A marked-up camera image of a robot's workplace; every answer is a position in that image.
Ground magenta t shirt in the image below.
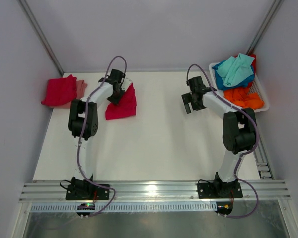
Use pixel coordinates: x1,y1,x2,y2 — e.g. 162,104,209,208
105,83,137,120

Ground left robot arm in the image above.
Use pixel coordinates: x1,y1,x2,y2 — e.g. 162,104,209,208
66,69,130,200

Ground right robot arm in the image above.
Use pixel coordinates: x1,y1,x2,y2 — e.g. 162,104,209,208
181,76,257,199

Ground folded salmon pink t shirt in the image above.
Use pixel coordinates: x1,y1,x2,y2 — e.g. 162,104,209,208
61,80,88,109

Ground orange t shirt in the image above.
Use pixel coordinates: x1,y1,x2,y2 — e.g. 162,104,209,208
224,88,265,110

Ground turquoise t shirt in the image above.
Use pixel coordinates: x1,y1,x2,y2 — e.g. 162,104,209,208
217,53,254,87

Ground blue t shirt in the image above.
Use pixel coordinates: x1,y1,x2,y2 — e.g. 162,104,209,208
209,62,255,91

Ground folded red t shirt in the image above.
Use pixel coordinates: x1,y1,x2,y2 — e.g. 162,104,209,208
41,75,77,107

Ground white plastic basket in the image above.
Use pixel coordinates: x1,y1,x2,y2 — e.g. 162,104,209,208
209,63,269,112

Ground red t shirt in basket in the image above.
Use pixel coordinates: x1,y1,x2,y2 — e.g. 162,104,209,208
249,54,257,74

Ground left black connector board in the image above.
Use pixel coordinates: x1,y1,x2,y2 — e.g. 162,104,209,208
76,203,95,218

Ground black connector board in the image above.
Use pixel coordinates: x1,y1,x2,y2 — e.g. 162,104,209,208
76,203,95,218
215,203,233,217

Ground right black connector board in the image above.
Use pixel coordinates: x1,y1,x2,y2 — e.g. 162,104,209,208
215,203,233,217

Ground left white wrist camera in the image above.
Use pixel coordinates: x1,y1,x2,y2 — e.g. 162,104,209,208
121,78,133,92

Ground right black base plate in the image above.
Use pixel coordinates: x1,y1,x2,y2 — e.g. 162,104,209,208
197,179,243,199

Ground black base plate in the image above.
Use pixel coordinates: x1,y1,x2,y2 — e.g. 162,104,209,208
197,179,243,199
65,183,109,201

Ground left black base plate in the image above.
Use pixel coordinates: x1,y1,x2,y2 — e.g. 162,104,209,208
65,183,109,201

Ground right aluminium corner post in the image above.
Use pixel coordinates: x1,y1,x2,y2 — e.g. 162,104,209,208
246,0,284,55

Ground aluminium corner post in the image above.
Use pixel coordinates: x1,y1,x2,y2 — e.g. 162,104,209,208
246,0,284,55
17,0,65,76

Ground slotted white cable duct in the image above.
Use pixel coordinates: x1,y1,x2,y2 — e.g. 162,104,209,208
30,201,217,213

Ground aluminium front rail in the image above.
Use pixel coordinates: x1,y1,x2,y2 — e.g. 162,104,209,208
19,179,291,203

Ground left aluminium corner post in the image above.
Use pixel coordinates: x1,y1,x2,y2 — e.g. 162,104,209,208
17,0,65,76

